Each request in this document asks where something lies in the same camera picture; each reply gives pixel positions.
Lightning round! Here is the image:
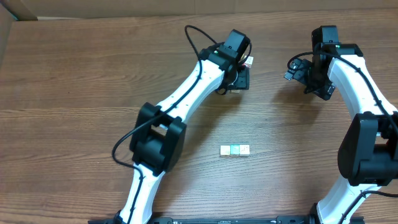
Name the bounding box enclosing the green faced block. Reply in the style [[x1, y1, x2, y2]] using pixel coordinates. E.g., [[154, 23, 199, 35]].
[[230, 144, 240, 156]]

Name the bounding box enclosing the white block red print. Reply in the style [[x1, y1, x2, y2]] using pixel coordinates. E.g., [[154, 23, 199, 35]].
[[244, 56, 254, 68]]

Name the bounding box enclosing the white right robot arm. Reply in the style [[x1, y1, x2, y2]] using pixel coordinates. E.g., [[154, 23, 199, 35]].
[[284, 26, 397, 224]]

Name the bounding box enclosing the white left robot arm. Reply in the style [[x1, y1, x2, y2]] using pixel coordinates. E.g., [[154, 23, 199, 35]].
[[112, 29, 252, 223]]

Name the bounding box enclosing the wooden block with red drawing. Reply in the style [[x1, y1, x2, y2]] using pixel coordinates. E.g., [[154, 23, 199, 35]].
[[239, 144, 250, 157]]

